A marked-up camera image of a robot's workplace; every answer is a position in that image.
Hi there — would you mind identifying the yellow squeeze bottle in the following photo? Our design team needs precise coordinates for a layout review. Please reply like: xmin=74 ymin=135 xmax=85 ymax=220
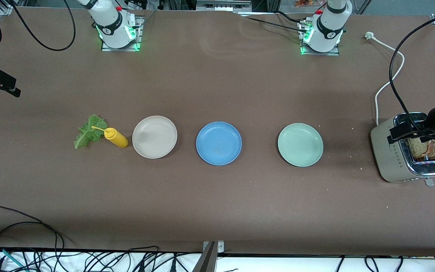
xmin=91 ymin=126 xmax=129 ymax=148

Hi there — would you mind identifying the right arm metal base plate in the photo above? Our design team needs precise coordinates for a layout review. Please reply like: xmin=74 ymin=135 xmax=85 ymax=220
xmin=101 ymin=16 xmax=142 ymax=52

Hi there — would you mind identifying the small metal bracket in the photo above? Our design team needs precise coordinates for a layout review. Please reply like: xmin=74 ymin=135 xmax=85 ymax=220
xmin=202 ymin=241 xmax=225 ymax=253

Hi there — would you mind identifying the blue round plate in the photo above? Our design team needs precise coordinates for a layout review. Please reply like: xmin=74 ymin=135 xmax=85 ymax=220
xmin=196 ymin=121 xmax=242 ymax=166

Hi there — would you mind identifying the green round plate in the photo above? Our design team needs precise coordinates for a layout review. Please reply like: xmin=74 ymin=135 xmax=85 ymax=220
xmin=278 ymin=123 xmax=324 ymax=167

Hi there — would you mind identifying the grey metal box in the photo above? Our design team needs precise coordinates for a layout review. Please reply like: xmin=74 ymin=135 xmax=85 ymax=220
xmin=196 ymin=0 xmax=252 ymax=12

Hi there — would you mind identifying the silver two-slot toaster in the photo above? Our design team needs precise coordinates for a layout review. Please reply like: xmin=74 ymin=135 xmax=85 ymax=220
xmin=370 ymin=112 xmax=435 ymax=187

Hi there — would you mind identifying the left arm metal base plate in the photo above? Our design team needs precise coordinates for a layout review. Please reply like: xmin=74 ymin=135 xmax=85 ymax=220
xmin=300 ymin=21 xmax=341 ymax=56

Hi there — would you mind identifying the green lettuce leaf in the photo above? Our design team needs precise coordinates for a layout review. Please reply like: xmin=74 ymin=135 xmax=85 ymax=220
xmin=74 ymin=114 xmax=108 ymax=149

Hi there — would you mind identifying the beige round plate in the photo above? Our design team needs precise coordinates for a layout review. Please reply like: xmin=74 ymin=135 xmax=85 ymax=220
xmin=132 ymin=116 xmax=178 ymax=159

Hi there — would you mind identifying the black looped cable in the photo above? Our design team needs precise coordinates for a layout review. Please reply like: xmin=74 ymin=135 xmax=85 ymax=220
xmin=0 ymin=205 xmax=67 ymax=252

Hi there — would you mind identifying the white toaster power cord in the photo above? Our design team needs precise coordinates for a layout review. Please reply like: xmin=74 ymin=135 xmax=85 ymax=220
xmin=365 ymin=32 xmax=406 ymax=126

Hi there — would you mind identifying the aluminium post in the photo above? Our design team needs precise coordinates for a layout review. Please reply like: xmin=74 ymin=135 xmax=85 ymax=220
xmin=192 ymin=242 xmax=218 ymax=272

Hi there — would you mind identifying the teal cable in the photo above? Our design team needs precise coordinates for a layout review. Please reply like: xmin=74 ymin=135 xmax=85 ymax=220
xmin=0 ymin=246 xmax=27 ymax=272

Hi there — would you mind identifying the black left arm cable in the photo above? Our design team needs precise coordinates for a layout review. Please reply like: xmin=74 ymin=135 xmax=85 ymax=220
xmin=389 ymin=11 xmax=435 ymax=140

